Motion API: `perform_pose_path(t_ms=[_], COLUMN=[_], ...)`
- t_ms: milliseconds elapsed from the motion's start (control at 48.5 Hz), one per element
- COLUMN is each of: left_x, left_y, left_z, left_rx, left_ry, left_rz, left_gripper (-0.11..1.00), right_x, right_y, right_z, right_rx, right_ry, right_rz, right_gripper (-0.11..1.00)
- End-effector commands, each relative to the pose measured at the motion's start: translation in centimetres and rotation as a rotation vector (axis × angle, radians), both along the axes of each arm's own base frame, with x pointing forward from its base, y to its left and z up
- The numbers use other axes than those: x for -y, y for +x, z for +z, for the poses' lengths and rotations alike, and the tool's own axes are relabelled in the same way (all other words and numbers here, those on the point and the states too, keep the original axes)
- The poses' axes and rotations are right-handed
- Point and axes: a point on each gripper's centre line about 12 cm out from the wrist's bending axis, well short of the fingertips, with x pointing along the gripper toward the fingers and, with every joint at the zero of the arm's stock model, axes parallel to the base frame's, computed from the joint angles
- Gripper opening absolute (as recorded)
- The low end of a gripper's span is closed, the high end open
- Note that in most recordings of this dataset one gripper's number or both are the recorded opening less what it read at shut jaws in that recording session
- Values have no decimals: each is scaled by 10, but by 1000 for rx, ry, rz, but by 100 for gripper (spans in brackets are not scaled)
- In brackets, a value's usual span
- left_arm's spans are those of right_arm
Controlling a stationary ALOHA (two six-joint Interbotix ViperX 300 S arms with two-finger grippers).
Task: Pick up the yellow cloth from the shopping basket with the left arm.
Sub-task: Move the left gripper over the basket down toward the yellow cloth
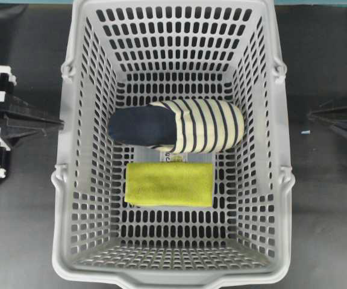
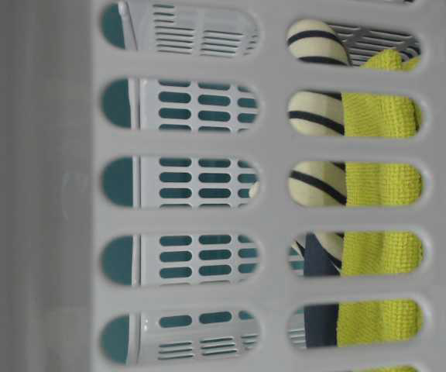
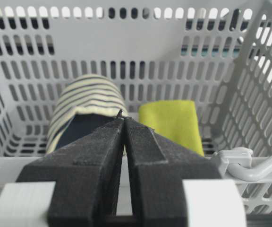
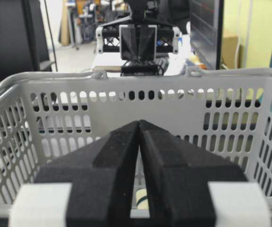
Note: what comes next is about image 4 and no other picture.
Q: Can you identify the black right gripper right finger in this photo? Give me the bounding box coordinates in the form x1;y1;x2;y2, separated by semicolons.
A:
139;120;272;227

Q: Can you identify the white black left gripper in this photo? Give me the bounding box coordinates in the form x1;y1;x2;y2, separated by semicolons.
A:
95;20;180;76

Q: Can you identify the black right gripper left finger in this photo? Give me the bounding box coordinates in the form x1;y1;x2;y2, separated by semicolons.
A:
8;120;139;227

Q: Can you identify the white green-striped item in basket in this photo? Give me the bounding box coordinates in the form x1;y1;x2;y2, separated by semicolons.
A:
135;189;149;210

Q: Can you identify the grey plastic shopping basket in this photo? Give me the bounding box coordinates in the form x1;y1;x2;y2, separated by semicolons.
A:
0;69;272;227

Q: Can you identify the black monitor screen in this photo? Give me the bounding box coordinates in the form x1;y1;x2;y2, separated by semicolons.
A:
189;0;224;70

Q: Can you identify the cardboard box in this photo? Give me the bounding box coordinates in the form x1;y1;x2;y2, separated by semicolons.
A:
221;34;238;69

